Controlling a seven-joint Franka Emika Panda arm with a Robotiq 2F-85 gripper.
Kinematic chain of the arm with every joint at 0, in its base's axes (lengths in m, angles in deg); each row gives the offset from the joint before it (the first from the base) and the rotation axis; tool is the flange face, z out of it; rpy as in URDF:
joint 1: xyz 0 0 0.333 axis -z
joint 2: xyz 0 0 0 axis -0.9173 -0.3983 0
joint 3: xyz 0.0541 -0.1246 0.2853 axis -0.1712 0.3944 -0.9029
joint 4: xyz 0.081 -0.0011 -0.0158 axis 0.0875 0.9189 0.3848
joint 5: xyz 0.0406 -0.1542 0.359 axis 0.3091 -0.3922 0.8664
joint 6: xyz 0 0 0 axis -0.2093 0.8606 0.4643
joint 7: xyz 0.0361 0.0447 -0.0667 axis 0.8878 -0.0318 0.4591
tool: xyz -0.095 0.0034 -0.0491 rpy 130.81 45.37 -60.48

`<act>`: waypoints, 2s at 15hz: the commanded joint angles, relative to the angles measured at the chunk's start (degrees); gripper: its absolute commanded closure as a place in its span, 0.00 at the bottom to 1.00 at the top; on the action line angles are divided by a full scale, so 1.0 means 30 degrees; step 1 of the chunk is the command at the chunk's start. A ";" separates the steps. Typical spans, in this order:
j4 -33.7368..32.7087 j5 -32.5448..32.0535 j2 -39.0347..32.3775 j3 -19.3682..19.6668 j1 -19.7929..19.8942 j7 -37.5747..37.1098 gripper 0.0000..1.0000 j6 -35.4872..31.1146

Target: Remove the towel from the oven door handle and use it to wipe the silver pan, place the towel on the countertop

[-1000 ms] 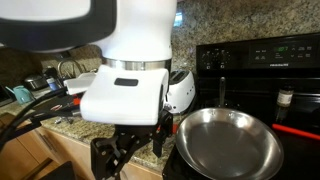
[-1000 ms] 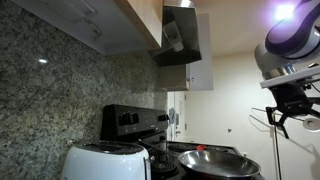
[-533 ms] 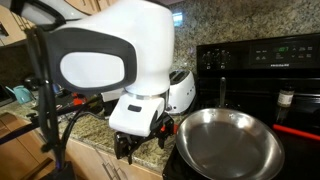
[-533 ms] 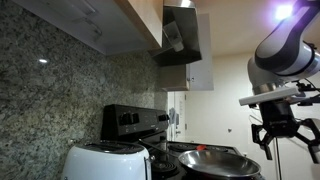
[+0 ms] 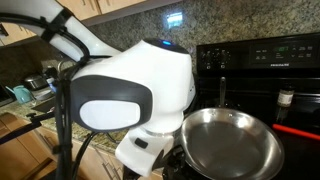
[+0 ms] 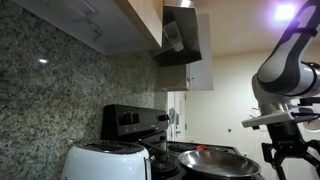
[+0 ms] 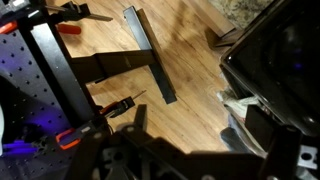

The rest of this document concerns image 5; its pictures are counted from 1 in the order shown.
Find red utensil handle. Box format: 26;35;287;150
272;123;320;141

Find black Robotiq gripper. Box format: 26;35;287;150
162;145;188;180

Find wooden cabinets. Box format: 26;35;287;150
0;0;183;48
0;111;164;180

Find black cable bundle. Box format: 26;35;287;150
0;12;99;180

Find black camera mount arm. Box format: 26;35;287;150
0;109;56;146

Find black counter mat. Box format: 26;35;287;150
31;96;58;114

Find wooden upper cabinets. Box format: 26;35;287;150
0;0;183;48

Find silver frying pan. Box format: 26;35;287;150
179;77;285;180

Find small spice jar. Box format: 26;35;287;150
277;87;296;108

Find black electric stove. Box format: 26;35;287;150
163;32;320;180

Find silver cooking pot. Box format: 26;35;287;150
23;74;50;92

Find wooden lower cabinets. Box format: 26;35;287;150
0;111;164;180

